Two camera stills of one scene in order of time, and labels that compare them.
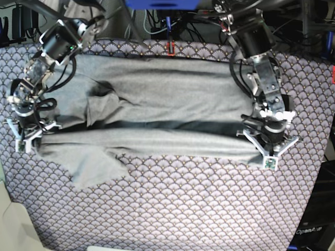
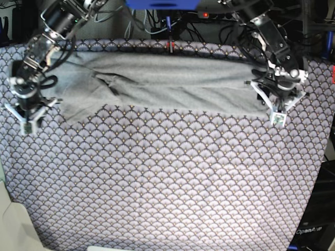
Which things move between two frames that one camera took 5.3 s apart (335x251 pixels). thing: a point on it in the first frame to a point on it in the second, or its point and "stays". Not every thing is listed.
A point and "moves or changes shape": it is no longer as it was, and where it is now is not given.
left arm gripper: x=270 y=139 to x=279 y=90
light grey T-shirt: x=114 y=110 moves or changes shape
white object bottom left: x=17 y=232 stays
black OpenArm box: x=317 y=229 stays
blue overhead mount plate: x=163 y=4 stays
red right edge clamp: x=333 y=74 stays
